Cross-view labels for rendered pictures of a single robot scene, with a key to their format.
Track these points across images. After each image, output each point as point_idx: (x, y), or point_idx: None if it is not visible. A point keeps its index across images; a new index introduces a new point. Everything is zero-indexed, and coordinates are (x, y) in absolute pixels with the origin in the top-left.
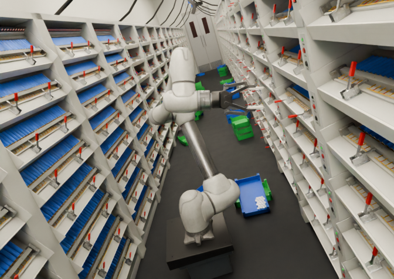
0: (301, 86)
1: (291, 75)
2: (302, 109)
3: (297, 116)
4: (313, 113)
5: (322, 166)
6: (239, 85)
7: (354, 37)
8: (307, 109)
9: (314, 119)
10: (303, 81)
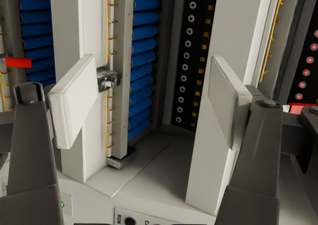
0: (198, 125)
1: (242, 65)
2: (98, 1)
3: None
4: (136, 204)
5: (3, 169)
6: (311, 200)
7: None
8: (105, 22)
9: (121, 201)
10: (217, 190)
